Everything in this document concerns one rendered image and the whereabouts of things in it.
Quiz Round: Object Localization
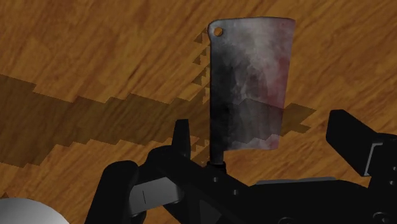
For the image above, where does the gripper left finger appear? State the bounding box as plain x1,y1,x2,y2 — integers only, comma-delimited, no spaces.
84,118,199,224

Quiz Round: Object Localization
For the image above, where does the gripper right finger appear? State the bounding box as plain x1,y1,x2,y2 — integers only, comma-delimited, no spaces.
325,109,397,224

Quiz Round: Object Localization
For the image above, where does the white round object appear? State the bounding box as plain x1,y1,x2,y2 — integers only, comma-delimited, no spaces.
0,197,70,224

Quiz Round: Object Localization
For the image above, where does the grey cleaver with black handle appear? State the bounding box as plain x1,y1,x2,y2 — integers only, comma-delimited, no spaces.
207,17,296,199

